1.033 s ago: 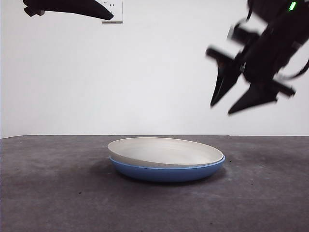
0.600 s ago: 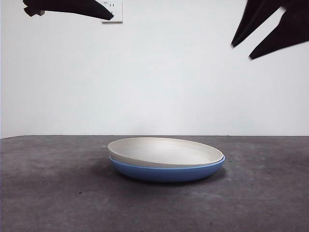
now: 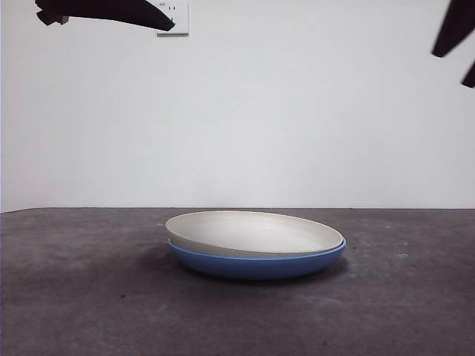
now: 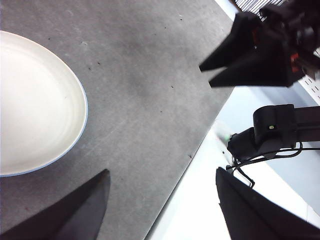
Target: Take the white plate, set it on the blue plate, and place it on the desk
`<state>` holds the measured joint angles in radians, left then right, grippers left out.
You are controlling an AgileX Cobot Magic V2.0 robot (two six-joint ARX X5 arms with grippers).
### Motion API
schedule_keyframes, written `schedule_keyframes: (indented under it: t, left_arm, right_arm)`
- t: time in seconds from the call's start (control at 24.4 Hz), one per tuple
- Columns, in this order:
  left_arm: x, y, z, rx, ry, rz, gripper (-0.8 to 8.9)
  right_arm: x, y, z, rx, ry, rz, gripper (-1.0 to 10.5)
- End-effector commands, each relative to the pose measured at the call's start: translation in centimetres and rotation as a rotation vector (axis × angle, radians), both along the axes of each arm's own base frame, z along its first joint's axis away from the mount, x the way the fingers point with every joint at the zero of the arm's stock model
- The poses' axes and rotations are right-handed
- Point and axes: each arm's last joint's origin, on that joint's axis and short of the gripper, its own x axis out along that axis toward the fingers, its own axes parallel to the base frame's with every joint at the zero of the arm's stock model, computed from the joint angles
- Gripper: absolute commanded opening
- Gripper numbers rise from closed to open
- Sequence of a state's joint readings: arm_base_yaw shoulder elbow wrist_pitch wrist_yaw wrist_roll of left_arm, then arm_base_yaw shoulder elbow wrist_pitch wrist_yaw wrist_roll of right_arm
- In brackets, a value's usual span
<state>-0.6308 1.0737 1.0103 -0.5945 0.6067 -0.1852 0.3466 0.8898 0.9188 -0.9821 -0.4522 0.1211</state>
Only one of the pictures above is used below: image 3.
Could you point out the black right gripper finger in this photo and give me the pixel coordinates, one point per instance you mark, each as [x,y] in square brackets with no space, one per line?
[470,78]
[456,26]

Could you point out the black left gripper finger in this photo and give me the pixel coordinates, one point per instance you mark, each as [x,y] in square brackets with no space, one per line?
[122,11]

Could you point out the white plate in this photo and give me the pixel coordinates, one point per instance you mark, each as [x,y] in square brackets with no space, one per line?
[252,233]

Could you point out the white wall socket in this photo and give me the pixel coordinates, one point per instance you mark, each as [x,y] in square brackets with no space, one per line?
[182,18]

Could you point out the blue plate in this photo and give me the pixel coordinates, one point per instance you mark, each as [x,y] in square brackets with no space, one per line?
[252,267]

